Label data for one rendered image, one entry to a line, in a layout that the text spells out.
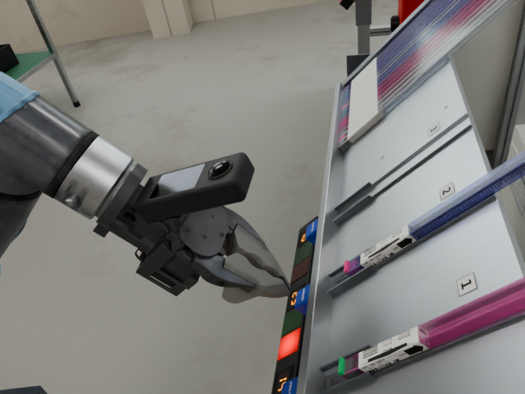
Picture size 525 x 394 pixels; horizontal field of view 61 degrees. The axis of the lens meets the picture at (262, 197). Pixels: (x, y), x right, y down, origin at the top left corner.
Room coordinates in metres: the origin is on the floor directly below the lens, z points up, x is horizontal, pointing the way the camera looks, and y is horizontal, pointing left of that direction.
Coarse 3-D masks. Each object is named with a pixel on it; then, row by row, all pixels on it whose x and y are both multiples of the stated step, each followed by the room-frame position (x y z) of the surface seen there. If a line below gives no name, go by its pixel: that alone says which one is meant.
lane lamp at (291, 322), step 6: (294, 312) 0.33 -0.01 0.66; (300, 312) 0.32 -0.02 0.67; (288, 318) 0.33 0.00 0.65; (294, 318) 0.32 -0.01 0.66; (300, 318) 0.31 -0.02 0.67; (288, 324) 0.32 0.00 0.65; (294, 324) 0.31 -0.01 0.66; (300, 324) 0.30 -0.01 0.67; (282, 330) 0.32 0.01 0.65; (288, 330) 0.31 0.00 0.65; (294, 330) 0.30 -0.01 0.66; (282, 336) 0.31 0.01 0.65
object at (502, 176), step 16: (512, 160) 0.27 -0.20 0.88; (496, 176) 0.26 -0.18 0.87; (512, 176) 0.26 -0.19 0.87; (464, 192) 0.27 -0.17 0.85; (480, 192) 0.26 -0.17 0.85; (448, 208) 0.27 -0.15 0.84; (464, 208) 0.27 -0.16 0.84; (416, 224) 0.28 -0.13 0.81; (432, 224) 0.27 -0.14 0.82; (416, 240) 0.28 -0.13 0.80; (352, 272) 0.29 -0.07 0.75
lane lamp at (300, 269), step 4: (304, 260) 0.41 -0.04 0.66; (308, 260) 0.40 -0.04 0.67; (300, 264) 0.41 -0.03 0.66; (304, 264) 0.40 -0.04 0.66; (308, 264) 0.39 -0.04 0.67; (296, 268) 0.41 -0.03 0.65; (300, 268) 0.40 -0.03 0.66; (304, 268) 0.39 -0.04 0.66; (308, 268) 0.38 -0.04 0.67; (292, 272) 0.40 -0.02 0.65; (296, 272) 0.40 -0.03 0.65; (300, 272) 0.39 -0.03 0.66; (304, 272) 0.38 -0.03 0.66; (308, 272) 0.38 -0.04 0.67; (292, 276) 0.40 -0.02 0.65; (296, 276) 0.39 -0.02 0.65; (300, 276) 0.38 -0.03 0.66; (292, 280) 0.39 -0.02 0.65; (296, 280) 0.38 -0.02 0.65
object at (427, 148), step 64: (448, 64) 0.51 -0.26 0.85; (384, 128) 0.51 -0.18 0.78; (448, 128) 0.39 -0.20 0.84; (384, 192) 0.38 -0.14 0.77; (448, 192) 0.30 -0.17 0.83; (448, 256) 0.24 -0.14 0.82; (512, 256) 0.20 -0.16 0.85; (384, 320) 0.22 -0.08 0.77; (512, 320) 0.15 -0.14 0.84; (384, 384) 0.17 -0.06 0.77; (448, 384) 0.14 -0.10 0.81; (512, 384) 0.12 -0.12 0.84
